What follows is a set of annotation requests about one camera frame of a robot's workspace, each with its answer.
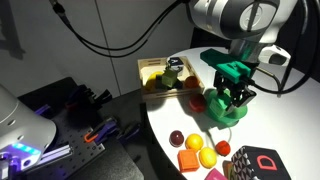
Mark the black perforated mounting board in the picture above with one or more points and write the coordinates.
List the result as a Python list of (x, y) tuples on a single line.
[(72, 127)]

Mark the green plastic bowl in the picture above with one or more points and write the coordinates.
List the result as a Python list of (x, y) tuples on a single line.
[(231, 118)]

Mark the yellow lemon upper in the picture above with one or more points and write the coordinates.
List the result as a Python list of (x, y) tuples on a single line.
[(194, 142)]

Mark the grey block in tray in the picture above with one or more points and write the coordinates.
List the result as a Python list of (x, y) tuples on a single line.
[(159, 84)]

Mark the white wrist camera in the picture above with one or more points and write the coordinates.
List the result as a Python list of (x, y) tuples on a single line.
[(274, 55)]

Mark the lime green cube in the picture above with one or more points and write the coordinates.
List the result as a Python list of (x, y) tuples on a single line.
[(169, 77)]

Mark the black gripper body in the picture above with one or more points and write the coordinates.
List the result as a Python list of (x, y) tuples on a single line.
[(230, 85)]

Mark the yellow lemon lower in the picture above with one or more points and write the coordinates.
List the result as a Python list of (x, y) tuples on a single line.
[(207, 157)]

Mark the orange square block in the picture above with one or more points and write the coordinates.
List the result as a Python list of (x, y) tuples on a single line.
[(187, 161)]

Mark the orange fruit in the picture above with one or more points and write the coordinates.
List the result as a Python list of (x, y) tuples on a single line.
[(191, 82)]

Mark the green foam block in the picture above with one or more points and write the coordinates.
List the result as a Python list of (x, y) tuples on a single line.
[(218, 104)]

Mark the purple clamp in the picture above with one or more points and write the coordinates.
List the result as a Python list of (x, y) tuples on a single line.
[(110, 128), (82, 97)]

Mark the black white letter cube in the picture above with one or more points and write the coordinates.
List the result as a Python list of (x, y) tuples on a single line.
[(175, 64)]

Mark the dark purple plum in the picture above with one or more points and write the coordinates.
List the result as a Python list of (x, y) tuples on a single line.
[(176, 138)]

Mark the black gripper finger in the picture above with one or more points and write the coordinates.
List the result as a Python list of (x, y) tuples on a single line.
[(220, 88), (240, 98)]

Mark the brown striped block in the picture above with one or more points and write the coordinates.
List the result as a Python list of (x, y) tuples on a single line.
[(227, 167)]

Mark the wooden tray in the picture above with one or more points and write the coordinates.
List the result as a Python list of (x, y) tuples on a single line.
[(147, 67)]

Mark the pink block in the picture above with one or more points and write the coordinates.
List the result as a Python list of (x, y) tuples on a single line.
[(214, 174)]

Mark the purple clamp upper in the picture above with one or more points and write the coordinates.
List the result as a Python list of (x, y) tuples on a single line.
[(82, 97)]

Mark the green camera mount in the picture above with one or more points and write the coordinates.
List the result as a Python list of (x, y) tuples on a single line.
[(228, 66)]

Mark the silver aluminium rail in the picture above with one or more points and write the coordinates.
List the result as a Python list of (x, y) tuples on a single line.
[(56, 155)]

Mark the black patterned letter cube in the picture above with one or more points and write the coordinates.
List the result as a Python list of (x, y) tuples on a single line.
[(254, 163)]

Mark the purple clamp lower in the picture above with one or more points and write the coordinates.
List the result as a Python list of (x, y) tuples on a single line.
[(110, 128)]

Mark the yellow banana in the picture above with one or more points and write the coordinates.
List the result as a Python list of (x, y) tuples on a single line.
[(150, 84)]

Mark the red apple with hole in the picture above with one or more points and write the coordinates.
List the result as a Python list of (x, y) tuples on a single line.
[(197, 103)]

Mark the blue block in tray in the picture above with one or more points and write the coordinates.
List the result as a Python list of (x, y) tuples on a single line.
[(178, 84)]

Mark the yellow lemon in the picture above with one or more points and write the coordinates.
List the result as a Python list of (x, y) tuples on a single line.
[(207, 157), (194, 142)]

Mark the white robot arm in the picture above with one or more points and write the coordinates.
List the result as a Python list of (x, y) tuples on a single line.
[(251, 26)]

